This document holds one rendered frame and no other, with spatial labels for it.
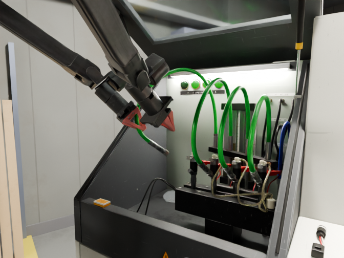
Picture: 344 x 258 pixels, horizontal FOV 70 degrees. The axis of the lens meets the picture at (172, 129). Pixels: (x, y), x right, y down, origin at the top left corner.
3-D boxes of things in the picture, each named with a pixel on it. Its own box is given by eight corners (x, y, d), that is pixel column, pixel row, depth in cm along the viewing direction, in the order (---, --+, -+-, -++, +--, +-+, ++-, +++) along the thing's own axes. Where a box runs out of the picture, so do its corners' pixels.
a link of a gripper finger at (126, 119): (149, 124, 88) (130, 105, 87) (153, 121, 81) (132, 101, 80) (136, 137, 86) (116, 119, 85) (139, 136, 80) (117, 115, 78)
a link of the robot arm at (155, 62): (110, 62, 59) (135, 78, 56) (141, 31, 62) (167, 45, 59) (125, 90, 70) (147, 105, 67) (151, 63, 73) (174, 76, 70)
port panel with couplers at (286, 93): (259, 162, 101) (262, 85, 97) (261, 159, 103) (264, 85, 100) (294, 166, 94) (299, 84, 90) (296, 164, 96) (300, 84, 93)
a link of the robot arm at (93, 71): (79, 78, 83) (84, 70, 75) (104, 58, 87) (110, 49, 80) (104, 104, 86) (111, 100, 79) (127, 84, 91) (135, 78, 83)
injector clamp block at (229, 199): (174, 228, 90) (174, 188, 89) (188, 217, 99) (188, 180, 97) (272, 260, 72) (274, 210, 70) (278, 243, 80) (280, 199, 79)
